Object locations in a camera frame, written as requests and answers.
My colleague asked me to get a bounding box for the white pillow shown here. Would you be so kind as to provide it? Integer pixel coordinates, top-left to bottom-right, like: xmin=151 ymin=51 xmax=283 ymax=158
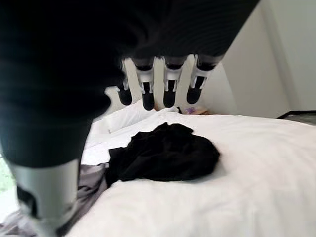
xmin=101 ymin=99 xmax=158 ymax=135

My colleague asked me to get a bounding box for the black garment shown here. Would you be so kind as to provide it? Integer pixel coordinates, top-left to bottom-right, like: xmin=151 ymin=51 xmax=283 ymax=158
xmin=104 ymin=122 xmax=221 ymax=188

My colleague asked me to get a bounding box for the white headboard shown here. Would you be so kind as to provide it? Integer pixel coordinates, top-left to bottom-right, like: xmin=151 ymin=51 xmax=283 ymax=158
xmin=104 ymin=55 xmax=238 ymax=117

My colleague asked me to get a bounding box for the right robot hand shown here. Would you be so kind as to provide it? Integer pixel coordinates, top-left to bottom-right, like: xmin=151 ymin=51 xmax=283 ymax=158
xmin=0 ymin=0 xmax=260 ymax=237

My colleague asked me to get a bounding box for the white duvet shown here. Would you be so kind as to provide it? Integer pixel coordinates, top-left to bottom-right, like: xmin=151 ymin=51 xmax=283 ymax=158
xmin=65 ymin=108 xmax=316 ymax=237

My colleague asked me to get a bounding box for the black framed furniture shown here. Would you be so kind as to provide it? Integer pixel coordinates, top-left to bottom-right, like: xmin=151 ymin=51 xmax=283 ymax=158
xmin=276 ymin=110 xmax=316 ymax=126

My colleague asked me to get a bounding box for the grey garment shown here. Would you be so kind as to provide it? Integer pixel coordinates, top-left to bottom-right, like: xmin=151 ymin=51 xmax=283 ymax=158
xmin=0 ymin=162 xmax=111 ymax=237

